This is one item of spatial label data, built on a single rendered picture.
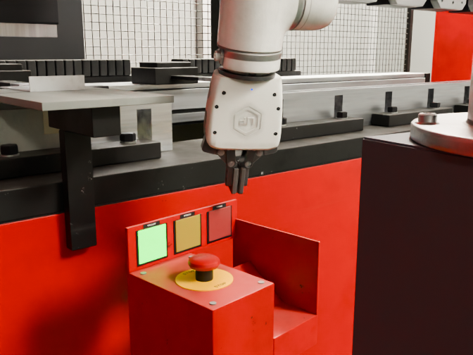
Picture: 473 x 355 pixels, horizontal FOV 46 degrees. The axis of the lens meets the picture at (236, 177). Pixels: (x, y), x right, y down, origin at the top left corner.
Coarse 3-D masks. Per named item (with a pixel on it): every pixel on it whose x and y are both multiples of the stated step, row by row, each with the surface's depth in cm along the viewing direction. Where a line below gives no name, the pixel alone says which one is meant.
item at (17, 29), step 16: (0, 0) 85; (16, 0) 86; (32, 0) 88; (48, 0) 89; (0, 16) 85; (16, 16) 86; (32, 16) 88; (48, 16) 90; (0, 32) 86; (16, 32) 88; (32, 32) 89; (48, 32) 91
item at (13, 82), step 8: (0, 64) 106; (8, 64) 107; (16, 64) 108; (0, 72) 105; (8, 72) 106; (16, 72) 107; (24, 72) 108; (0, 80) 105; (8, 80) 105; (16, 80) 107; (24, 80) 108; (0, 88) 105
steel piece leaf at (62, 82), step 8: (32, 80) 81; (40, 80) 82; (48, 80) 83; (56, 80) 83; (64, 80) 84; (72, 80) 85; (80, 80) 86; (8, 88) 88; (16, 88) 86; (24, 88) 86; (32, 88) 81; (40, 88) 82; (48, 88) 83; (56, 88) 84; (64, 88) 84; (72, 88) 85; (80, 88) 86
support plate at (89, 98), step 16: (0, 96) 75; (16, 96) 72; (32, 96) 72; (48, 96) 72; (64, 96) 72; (80, 96) 72; (96, 96) 72; (112, 96) 72; (128, 96) 72; (144, 96) 72; (160, 96) 74
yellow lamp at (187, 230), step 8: (192, 216) 78; (176, 224) 76; (184, 224) 77; (192, 224) 79; (176, 232) 77; (184, 232) 78; (192, 232) 79; (200, 232) 80; (176, 240) 77; (184, 240) 78; (192, 240) 79; (200, 240) 80; (176, 248) 77; (184, 248) 78
